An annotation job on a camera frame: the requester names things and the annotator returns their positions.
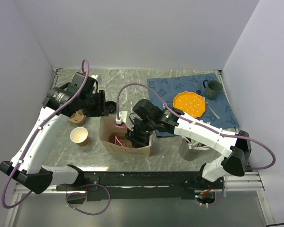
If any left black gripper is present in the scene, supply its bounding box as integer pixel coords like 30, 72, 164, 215
80, 89, 109, 117

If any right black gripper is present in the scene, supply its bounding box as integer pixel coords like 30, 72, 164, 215
125, 116, 156, 147

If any pink cream paper gift bag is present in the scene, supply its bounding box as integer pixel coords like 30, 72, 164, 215
99, 115, 155, 157

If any brown paper coffee cup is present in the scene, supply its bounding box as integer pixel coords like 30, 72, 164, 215
70, 127, 89, 147

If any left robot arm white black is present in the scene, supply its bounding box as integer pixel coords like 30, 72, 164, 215
0, 72, 108, 194

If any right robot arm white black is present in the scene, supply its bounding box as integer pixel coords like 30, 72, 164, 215
115, 99, 251, 189

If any black plastic cup lid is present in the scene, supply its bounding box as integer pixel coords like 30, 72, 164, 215
106, 101, 116, 114

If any grey cylindrical straw holder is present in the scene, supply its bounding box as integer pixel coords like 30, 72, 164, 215
178, 138, 206, 161

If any orange dotted plate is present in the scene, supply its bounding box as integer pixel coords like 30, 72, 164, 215
173, 91, 206, 118

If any silver spoon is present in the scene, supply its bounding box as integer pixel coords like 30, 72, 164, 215
196, 90, 220, 119

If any dark green mug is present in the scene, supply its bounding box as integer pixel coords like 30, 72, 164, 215
203, 79, 223, 100

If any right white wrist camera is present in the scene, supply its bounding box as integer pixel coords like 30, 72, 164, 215
115, 111, 133, 131

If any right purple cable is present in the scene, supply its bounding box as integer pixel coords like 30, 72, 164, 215
115, 83, 276, 171

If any purple cable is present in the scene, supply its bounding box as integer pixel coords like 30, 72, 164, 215
1, 59, 90, 209
115, 83, 276, 171

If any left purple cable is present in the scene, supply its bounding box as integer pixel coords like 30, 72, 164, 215
1, 59, 90, 209

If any black mounting base rail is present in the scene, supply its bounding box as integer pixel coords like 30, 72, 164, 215
56, 170, 224, 201

